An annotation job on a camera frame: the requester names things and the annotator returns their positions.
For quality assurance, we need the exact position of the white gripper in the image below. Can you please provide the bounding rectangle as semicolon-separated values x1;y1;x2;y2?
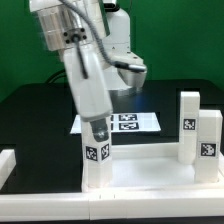
63;44;113;142

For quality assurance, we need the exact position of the white desk tabletop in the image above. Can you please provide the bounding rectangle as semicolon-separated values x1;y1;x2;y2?
82;142;224;192

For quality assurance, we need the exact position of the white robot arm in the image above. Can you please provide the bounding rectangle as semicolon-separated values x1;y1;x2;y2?
29;0;147;142

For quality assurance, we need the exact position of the white marker base sheet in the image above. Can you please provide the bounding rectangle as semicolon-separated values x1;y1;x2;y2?
69;112;162;135

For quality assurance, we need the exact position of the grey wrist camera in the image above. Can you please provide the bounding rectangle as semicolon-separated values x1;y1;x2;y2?
111;53;147;87

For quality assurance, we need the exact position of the black cable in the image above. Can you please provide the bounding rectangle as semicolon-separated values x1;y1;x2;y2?
45;69;67;84

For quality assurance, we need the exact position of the white U-shaped fence frame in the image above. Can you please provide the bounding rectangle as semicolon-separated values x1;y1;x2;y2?
0;148;224;222

